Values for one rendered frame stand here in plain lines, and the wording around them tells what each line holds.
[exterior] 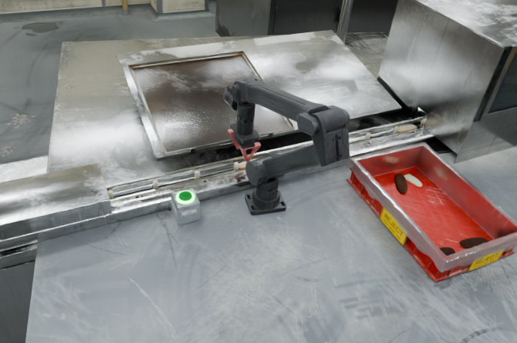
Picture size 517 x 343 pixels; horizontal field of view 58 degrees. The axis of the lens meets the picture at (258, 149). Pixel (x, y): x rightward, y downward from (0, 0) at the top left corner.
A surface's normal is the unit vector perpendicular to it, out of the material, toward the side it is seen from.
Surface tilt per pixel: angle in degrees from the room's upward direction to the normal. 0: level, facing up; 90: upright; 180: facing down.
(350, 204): 0
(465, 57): 90
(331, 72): 10
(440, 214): 0
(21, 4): 90
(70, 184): 0
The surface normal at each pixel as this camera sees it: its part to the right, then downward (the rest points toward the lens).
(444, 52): -0.90, 0.19
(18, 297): 0.44, 0.57
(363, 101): 0.16, -0.69
